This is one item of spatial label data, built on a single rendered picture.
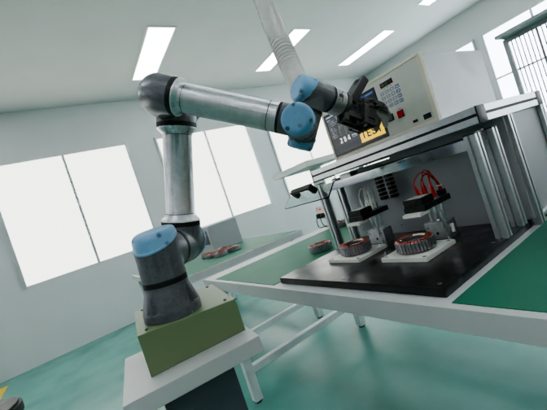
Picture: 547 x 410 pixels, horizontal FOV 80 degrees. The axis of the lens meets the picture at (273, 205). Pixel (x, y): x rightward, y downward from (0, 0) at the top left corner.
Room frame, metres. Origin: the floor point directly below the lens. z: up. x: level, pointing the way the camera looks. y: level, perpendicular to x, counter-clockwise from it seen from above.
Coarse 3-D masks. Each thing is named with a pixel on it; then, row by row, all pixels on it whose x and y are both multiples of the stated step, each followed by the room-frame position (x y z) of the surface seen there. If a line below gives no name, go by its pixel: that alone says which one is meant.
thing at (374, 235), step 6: (384, 228) 1.19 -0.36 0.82; (390, 228) 1.21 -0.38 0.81; (372, 234) 1.23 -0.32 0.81; (378, 234) 1.21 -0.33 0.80; (384, 234) 1.19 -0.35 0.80; (390, 234) 1.20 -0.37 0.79; (372, 240) 1.24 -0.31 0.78; (378, 240) 1.22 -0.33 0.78; (384, 240) 1.19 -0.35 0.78; (390, 240) 1.20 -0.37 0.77
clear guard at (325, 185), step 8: (336, 176) 1.10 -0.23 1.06; (312, 184) 1.09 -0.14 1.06; (320, 184) 1.04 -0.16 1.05; (328, 184) 1.00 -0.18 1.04; (304, 192) 1.10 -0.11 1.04; (320, 192) 1.02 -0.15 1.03; (328, 192) 0.98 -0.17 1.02; (288, 200) 1.17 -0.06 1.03; (296, 200) 1.12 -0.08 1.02; (304, 200) 1.07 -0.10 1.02; (312, 200) 1.03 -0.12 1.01
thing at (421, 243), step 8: (424, 232) 0.96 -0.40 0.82; (400, 240) 0.96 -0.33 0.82; (408, 240) 0.98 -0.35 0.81; (416, 240) 0.91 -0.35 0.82; (424, 240) 0.90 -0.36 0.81; (432, 240) 0.90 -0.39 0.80; (400, 248) 0.93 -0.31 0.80; (408, 248) 0.91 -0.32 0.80; (416, 248) 0.90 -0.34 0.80; (424, 248) 0.89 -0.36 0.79
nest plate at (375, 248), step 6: (372, 246) 1.15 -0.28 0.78; (378, 246) 1.12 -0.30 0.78; (384, 246) 1.12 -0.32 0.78; (366, 252) 1.10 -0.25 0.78; (372, 252) 1.09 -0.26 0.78; (336, 258) 1.16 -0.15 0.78; (342, 258) 1.13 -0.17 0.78; (348, 258) 1.10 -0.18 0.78; (354, 258) 1.08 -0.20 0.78; (360, 258) 1.06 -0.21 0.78; (366, 258) 1.07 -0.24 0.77
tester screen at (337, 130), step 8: (368, 96) 1.09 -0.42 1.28; (328, 120) 1.27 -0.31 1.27; (336, 120) 1.24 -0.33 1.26; (328, 128) 1.28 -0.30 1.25; (336, 128) 1.24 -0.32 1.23; (344, 128) 1.21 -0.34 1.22; (384, 128) 1.08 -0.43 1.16; (336, 136) 1.26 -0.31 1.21; (352, 136) 1.19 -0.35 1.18; (336, 144) 1.27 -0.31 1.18; (344, 144) 1.23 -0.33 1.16; (360, 144) 1.17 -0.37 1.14; (336, 152) 1.28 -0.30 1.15
